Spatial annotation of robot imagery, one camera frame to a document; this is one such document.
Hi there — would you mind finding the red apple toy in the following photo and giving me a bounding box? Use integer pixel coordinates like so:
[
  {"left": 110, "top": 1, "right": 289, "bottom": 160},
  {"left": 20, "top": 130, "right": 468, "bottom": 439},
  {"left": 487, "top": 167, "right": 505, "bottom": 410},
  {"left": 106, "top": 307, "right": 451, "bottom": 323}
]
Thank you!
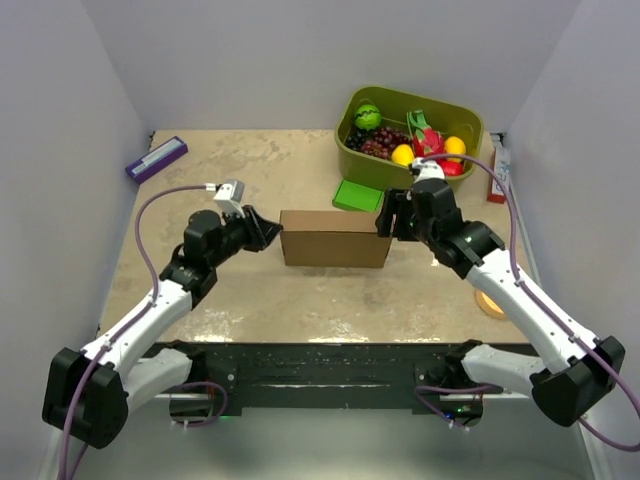
[{"left": 439, "top": 160, "right": 465, "bottom": 177}]

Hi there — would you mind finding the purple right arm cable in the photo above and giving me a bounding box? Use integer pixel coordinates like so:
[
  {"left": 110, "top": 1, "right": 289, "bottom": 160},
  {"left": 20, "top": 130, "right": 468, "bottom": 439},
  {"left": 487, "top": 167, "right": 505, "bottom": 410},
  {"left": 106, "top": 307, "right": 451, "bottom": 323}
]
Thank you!
[{"left": 414, "top": 153, "right": 640, "bottom": 449}]

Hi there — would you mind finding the red white toothpaste box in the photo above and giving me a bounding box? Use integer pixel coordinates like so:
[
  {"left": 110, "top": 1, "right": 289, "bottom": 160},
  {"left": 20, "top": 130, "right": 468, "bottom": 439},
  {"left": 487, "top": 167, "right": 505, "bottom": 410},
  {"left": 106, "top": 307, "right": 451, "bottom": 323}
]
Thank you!
[{"left": 487, "top": 145, "right": 511, "bottom": 204}]

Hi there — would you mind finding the yellow lemon toy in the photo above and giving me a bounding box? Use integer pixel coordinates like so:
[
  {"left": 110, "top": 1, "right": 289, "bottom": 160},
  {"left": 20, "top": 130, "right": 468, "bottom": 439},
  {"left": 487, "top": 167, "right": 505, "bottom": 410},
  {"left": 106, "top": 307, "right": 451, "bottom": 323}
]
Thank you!
[{"left": 391, "top": 144, "right": 415, "bottom": 167}]

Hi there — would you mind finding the green watermelon toy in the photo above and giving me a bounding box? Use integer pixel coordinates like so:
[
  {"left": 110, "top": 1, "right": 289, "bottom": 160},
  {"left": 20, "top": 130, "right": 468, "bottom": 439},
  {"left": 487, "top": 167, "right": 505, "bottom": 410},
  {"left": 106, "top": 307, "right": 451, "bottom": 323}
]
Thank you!
[{"left": 353, "top": 101, "right": 382, "bottom": 131}]

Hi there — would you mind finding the yellow orange fruit toy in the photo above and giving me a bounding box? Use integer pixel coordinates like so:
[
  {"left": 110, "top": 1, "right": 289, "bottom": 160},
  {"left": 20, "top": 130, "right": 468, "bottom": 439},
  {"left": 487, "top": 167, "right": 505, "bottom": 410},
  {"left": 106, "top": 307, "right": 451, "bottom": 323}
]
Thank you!
[{"left": 444, "top": 136, "right": 467, "bottom": 155}]

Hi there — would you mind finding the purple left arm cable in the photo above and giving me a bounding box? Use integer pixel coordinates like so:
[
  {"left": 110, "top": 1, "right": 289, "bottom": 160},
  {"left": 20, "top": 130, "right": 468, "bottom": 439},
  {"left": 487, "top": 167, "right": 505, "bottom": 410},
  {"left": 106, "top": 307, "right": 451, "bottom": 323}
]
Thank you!
[{"left": 55, "top": 183, "right": 229, "bottom": 480}]

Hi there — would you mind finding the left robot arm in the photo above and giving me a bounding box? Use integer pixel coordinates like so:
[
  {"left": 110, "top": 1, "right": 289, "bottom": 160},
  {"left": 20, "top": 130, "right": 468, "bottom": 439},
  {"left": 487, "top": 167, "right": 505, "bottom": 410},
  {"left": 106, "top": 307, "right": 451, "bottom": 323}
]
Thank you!
[{"left": 42, "top": 205, "right": 283, "bottom": 449}]

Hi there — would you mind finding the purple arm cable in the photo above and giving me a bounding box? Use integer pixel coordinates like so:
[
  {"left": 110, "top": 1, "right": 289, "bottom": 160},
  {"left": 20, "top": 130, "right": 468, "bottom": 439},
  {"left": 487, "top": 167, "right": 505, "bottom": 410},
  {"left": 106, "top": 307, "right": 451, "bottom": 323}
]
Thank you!
[
  {"left": 55, "top": 183, "right": 229, "bottom": 480},
  {"left": 414, "top": 153, "right": 640, "bottom": 449}
]

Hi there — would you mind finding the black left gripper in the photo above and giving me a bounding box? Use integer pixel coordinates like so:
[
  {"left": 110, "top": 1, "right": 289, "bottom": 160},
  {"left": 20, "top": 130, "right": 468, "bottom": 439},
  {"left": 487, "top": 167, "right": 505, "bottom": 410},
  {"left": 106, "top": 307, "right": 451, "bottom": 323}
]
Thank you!
[{"left": 208, "top": 205, "right": 282, "bottom": 269}]

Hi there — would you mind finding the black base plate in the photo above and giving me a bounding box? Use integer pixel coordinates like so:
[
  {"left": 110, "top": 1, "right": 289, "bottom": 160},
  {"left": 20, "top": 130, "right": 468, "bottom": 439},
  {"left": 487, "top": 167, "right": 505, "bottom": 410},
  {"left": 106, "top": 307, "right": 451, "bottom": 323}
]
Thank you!
[{"left": 139, "top": 339, "right": 504, "bottom": 426}]

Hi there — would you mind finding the small green box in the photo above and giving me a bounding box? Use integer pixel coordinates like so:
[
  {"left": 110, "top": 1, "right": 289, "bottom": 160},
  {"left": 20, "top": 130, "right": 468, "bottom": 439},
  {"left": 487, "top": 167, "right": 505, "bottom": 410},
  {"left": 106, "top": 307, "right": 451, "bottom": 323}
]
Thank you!
[{"left": 332, "top": 180, "right": 384, "bottom": 212}]

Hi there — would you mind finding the orange round disc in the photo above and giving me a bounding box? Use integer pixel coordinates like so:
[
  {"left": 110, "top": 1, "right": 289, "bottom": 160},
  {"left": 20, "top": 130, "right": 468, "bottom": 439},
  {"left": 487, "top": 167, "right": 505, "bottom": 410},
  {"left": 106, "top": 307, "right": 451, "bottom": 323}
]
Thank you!
[{"left": 475, "top": 289, "right": 506, "bottom": 320}]

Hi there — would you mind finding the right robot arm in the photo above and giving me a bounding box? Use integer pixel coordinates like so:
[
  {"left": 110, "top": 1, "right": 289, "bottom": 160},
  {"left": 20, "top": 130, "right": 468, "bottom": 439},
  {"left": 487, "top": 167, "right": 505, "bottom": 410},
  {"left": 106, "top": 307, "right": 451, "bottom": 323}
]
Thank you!
[{"left": 376, "top": 179, "right": 626, "bottom": 427}]

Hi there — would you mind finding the red grape bunch in basket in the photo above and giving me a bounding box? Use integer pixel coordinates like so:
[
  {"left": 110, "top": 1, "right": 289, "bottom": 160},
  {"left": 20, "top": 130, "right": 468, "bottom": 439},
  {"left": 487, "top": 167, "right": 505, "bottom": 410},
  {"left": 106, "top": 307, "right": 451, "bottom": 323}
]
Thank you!
[{"left": 359, "top": 126, "right": 410, "bottom": 160}]

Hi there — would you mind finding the green plastic basket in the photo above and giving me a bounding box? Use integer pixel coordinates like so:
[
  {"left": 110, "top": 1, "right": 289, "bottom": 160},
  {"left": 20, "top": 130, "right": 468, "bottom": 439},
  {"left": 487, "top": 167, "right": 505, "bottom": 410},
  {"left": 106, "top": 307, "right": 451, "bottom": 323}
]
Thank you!
[{"left": 335, "top": 86, "right": 484, "bottom": 191}]

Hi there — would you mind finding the brown cardboard box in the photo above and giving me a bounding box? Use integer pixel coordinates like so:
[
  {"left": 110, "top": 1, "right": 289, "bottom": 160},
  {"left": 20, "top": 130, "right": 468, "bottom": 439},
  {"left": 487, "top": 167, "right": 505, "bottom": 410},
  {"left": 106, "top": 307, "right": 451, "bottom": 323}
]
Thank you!
[{"left": 280, "top": 210, "right": 391, "bottom": 269}]

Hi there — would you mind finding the pink dragon fruit toy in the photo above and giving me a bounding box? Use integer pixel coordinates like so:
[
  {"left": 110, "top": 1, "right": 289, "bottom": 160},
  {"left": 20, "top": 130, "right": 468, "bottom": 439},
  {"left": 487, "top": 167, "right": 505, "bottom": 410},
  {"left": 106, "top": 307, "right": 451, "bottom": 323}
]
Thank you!
[{"left": 406, "top": 110, "right": 445, "bottom": 157}]

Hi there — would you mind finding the dark grape bunch in basket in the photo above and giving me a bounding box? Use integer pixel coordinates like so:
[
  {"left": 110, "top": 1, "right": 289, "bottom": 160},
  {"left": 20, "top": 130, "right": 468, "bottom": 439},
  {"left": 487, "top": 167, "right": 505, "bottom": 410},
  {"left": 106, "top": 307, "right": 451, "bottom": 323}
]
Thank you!
[{"left": 344, "top": 130, "right": 370, "bottom": 151}]

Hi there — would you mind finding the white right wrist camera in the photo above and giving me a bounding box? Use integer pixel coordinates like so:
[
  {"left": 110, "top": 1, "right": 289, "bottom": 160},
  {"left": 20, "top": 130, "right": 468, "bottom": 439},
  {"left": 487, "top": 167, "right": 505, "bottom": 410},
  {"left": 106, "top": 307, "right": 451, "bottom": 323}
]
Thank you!
[{"left": 408, "top": 157, "right": 445, "bottom": 185}]

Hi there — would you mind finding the purple rectangular box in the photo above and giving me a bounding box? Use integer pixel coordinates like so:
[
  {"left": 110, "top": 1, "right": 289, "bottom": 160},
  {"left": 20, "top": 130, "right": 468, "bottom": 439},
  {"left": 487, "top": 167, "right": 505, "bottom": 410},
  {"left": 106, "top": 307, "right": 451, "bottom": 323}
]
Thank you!
[{"left": 125, "top": 136, "right": 188, "bottom": 185}]

